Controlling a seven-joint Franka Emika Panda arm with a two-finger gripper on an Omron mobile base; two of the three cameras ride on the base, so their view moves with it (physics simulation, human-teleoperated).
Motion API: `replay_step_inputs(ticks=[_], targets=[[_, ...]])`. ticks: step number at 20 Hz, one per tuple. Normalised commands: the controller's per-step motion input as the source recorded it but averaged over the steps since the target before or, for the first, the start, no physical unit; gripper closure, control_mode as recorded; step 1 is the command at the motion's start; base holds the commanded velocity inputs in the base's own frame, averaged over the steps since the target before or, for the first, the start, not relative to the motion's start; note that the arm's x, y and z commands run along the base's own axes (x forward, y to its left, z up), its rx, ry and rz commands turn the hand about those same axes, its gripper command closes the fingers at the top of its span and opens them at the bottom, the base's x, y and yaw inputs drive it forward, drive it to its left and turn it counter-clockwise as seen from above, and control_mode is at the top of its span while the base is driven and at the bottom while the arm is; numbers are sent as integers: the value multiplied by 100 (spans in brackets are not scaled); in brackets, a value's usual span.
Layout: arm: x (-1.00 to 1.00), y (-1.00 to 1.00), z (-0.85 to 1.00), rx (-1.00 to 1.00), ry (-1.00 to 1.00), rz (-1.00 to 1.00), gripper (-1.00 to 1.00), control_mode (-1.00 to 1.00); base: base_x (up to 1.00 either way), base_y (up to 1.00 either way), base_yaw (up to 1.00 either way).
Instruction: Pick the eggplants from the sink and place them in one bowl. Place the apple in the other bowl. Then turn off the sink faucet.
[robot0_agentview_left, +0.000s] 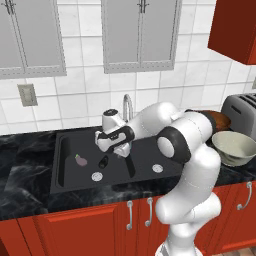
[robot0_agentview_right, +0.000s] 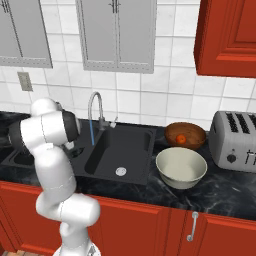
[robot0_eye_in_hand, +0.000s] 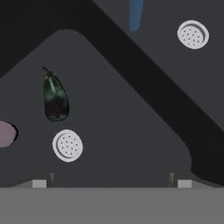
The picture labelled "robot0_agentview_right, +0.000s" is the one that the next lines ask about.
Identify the round silver sink drain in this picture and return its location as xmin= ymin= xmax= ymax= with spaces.
xmin=115 ymin=166 xmax=128 ymax=177

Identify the brown wooden bowl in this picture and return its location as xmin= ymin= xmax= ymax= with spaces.
xmin=164 ymin=121 xmax=207 ymax=151

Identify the black double sink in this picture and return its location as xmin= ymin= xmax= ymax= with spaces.
xmin=1 ymin=118 xmax=158 ymax=186

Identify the grey curved sink faucet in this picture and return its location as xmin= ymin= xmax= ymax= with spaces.
xmin=87 ymin=91 xmax=120 ymax=132

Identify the silver toaster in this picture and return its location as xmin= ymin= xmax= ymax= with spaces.
xmin=208 ymin=110 xmax=256 ymax=174

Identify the blue water stream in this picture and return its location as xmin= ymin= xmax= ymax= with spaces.
xmin=89 ymin=114 xmax=96 ymax=147

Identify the cream ceramic bowl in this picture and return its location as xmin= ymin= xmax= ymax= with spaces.
xmin=155 ymin=146 xmax=209 ymax=191

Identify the red wall cabinet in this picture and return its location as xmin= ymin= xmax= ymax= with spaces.
xmin=193 ymin=0 xmax=256 ymax=79

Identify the grey wall outlet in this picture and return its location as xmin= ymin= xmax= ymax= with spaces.
xmin=17 ymin=71 xmax=35 ymax=93

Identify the silver base cabinet handle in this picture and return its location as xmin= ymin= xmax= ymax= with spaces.
xmin=186 ymin=211 xmax=200 ymax=243

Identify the red under-sink cabinet front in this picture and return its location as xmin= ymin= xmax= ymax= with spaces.
xmin=0 ymin=180 xmax=183 ymax=256

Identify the grey wall cabinet door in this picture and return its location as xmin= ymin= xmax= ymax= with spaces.
xmin=114 ymin=0 xmax=158 ymax=75
xmin=5 ymin=0 xmax=54 ymax=69
xmin=0 ymin=0 xmax=23 ymax=66
xmin=75 ymin=0 xmax=118 ymax=72

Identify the red base cabinet door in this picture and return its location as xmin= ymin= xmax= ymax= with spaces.
xmin=179 ymin=211 xmax=256 ymax=256

